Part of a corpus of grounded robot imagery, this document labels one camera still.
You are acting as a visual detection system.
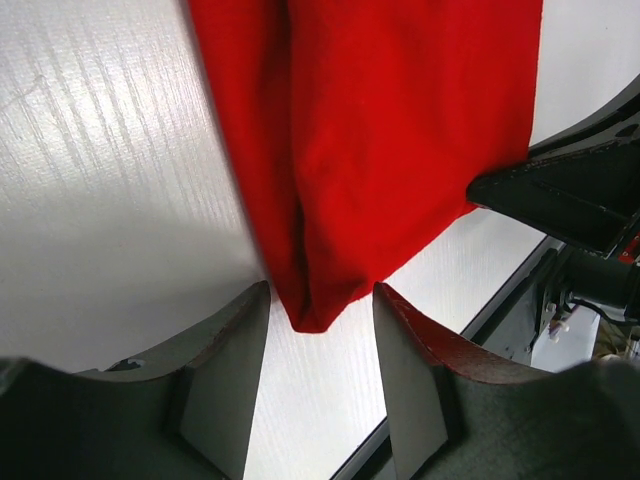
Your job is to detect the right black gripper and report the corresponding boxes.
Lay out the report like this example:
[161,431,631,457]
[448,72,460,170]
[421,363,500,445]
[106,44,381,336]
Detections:
[467,76,639,323]

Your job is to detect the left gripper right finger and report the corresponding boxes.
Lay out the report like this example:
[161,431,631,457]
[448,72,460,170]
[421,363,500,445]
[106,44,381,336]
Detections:
[373,283,639,479]

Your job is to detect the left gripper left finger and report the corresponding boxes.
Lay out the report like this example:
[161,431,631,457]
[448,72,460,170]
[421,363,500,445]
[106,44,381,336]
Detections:
[1,281,271,479]

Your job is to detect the red t shirt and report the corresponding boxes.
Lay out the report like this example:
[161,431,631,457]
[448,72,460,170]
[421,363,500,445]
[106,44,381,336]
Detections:
[188,1,543,333]

